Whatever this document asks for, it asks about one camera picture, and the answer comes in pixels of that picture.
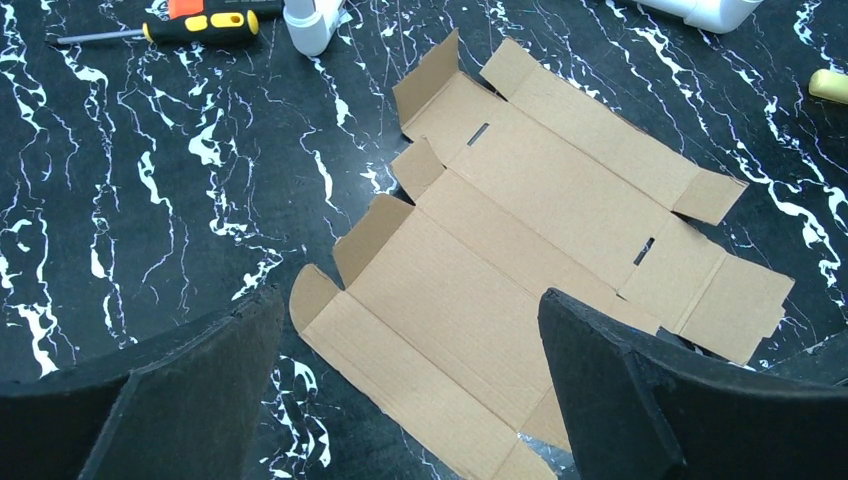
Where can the yellow marker pen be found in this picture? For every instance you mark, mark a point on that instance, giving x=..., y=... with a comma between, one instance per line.
x=829, y=85

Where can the brown cardboard box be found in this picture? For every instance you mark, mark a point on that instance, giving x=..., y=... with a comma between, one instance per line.
x=515, y=184

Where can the white PVC pipe frame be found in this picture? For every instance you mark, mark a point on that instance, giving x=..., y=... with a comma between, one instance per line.
x=312, y=24

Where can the orange yellow black screwdriver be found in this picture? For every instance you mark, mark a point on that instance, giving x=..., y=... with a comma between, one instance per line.
x=220, y=23

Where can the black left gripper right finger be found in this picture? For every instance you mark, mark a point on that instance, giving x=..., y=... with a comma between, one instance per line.
x=638, y=407

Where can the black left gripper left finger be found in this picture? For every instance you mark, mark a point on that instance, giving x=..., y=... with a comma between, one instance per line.
x=180, y=405

